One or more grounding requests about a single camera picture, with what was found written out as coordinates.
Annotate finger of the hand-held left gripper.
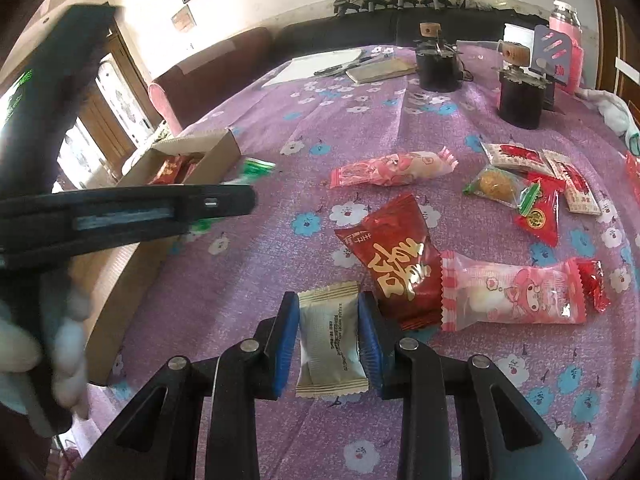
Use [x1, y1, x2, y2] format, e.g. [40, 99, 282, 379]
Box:
[0, 182, 257, 257]

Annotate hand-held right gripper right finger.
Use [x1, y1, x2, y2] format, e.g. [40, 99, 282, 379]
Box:
[357, 290, 588, 480]

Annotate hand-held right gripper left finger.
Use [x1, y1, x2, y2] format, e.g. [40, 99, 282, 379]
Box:
[82, 290, 301, 480]

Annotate beige snack packet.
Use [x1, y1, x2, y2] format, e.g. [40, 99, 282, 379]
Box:
[295, 281, 371, 400]

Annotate cardboard box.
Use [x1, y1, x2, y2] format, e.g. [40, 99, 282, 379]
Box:
[67, 128, 243, 386]

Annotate green snack packet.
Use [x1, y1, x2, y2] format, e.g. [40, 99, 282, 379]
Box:
[192, 157, 277, 233]

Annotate white red snack packet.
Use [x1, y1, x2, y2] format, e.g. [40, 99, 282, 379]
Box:
[542, 149, 602, 217]
[480, 141, 556, 177]

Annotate person's left hand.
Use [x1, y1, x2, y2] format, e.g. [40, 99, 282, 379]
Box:
[0, 285, 92, 421]

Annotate wooden glass door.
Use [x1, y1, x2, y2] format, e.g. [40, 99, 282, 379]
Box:
[55, 20, 166, 186]

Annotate large red snack packet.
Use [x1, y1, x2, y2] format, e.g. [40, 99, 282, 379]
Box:
[334, 192, 446, 331]

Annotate pink cushion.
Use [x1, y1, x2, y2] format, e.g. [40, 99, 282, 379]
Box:
[147, 81, 183, 138]

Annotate pink cartoon snack packet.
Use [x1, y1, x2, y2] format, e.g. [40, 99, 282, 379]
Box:
[439, 250, 588, 333]

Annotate dark sofa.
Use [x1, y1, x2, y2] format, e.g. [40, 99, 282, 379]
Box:
[150, 7, 506, 128]

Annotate pink twisted-end snack packet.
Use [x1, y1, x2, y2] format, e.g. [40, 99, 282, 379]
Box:
[329, 146, 459, 191]

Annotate clear green-edged pastry packet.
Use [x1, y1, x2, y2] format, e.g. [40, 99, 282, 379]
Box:
[462, 166, 542, 213]

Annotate red triangular snack packet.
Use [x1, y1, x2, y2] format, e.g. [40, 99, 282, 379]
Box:
[514, 172, 566, 248]

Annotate white paper sheet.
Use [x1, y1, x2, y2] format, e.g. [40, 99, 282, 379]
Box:
[262, 47, 377, 88]

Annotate small red snack packet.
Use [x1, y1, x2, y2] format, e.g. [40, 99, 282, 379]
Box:
[570, 257, 612, 314]

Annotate black pen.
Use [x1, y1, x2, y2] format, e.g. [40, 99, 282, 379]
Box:
[314, 55, 373, 77]

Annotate tan notebook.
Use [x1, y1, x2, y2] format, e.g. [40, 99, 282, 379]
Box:
[346, 57, 417, 85]

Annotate black jar with cork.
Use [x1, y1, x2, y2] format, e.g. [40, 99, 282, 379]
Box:
[414, 22, 463, 93]
[496, 40, 548, 131]

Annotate white cloth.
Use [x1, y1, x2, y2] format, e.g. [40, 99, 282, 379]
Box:
[577, 87, 640, 156]

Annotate pink sleeved thermos bottle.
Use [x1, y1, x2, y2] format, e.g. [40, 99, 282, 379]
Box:
[549, 1, 586, 95]

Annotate white cup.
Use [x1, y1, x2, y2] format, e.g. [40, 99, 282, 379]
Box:
[530, 24, 571, 111]

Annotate small wall picture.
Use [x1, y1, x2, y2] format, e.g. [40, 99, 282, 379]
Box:
[171, 5, 196, 33]

